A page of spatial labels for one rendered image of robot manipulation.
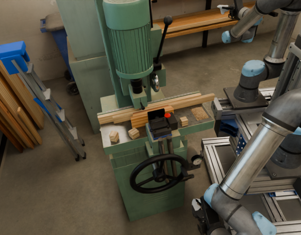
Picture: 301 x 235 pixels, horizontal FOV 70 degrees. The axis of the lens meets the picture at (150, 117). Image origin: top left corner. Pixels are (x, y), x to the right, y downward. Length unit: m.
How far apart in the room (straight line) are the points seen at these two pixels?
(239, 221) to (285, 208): 1.08
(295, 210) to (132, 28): 1.55
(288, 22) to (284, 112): 0.79
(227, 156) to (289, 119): 1.30
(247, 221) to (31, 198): 1.86
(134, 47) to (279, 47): 0.86
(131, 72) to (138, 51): 0.10
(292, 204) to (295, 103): 1.26
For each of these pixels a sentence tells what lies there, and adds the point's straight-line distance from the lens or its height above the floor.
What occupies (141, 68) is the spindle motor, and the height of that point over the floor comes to 1.24.
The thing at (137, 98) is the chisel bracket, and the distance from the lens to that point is 1.07.
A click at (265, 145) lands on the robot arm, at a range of 0.71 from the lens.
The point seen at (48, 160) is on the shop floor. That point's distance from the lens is 2.45.
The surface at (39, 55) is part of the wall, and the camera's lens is 3.57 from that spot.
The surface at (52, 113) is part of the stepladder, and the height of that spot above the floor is 0.63.
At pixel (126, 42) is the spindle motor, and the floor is 1.37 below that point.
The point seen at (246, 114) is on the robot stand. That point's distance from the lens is 1.55.
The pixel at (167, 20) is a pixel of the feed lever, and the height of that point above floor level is 1.43.
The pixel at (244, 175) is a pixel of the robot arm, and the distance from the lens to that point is 0.73.
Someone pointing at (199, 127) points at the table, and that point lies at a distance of 1.18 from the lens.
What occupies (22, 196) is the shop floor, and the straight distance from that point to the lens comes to 2.32.
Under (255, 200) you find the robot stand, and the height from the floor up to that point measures 0.21.
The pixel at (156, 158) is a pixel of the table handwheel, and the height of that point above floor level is 0.95.
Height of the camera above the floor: 1.71
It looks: 42 degrees down
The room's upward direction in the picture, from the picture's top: 6 degrees counter-clockwise
